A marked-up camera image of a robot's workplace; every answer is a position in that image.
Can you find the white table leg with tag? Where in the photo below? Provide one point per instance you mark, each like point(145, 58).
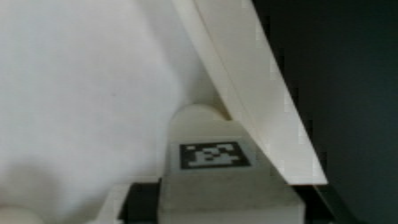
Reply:
point(222, 187)

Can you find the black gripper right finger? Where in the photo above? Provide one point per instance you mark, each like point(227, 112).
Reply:
point(325, 207)

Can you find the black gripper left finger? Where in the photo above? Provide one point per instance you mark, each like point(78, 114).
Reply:
point(129, 204)

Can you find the white square tabletop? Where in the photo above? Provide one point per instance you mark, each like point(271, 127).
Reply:
point(108, 63)

